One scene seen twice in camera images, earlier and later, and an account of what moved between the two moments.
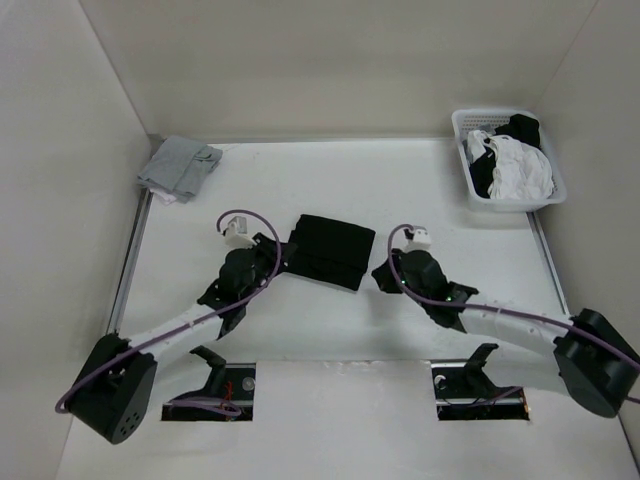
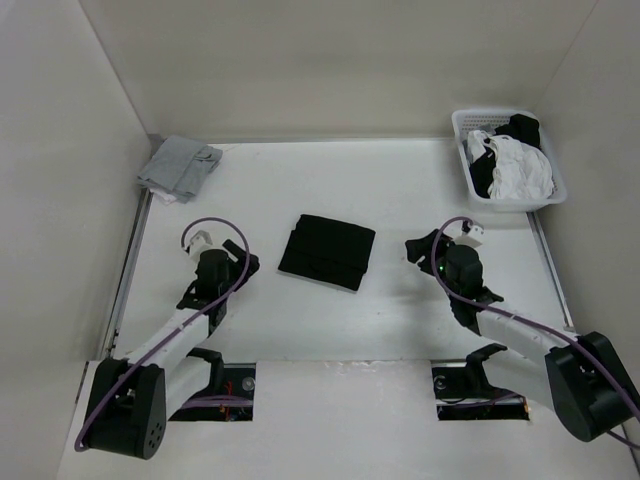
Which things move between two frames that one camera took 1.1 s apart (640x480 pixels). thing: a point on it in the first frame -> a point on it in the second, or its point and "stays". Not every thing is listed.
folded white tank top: x=164 y=197 stays
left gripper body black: x=265 y=263 -> x=234 y=268
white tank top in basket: x=522 y=171 stays
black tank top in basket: x=522 y=128 stays
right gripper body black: x=396 y=256 -> x=444 y=242
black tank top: x=331 y=251 stays
